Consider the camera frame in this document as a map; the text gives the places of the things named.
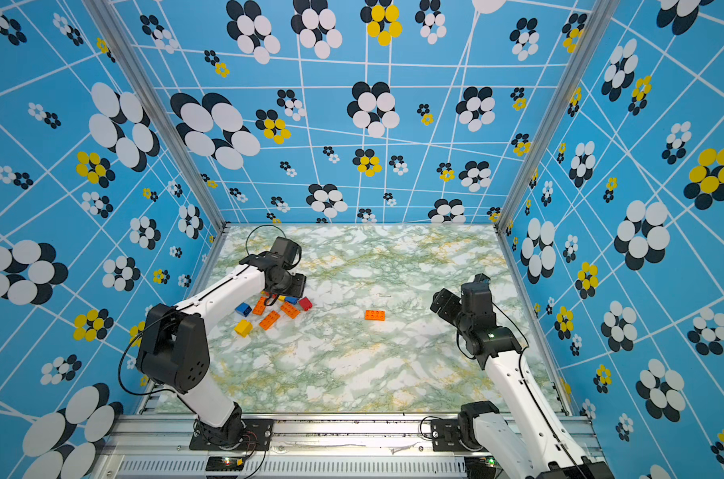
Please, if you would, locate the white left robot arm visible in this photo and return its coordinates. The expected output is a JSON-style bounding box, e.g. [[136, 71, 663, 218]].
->
[[136, 237, 306, 450]]

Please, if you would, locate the yellow lego brick near arm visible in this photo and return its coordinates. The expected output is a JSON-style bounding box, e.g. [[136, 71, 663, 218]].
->
[[234, 319, 253, 337]]

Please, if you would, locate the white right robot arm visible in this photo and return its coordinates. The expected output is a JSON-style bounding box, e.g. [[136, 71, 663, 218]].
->
[[430, 273, 613, 478]]

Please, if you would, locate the orange long lego plate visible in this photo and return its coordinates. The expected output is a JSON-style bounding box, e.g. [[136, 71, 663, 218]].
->
[[259, 311, 281, 331]]

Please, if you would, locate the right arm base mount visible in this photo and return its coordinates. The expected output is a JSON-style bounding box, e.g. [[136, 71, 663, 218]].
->
[[429, 418, 481, 452]]

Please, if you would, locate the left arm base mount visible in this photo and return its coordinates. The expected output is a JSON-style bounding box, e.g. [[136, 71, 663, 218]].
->
[[188, 417, 274, 452]]

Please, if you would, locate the aluminium front rail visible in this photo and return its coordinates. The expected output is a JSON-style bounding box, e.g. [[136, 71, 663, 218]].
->
[[89, 412, 615, 479]]

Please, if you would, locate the left aluminium corner post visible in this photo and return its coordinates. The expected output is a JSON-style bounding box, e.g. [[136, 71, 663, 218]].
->
[[84, 1, 226, 236]]

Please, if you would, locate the aluminium corner post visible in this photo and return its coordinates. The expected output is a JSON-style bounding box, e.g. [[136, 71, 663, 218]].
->
[[84, 1, 226, 236], [497, 0, 619, 233]]

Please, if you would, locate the right aluminium corner post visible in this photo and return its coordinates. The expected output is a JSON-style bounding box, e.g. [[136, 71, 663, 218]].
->
[[497, 0, 619, 233]]

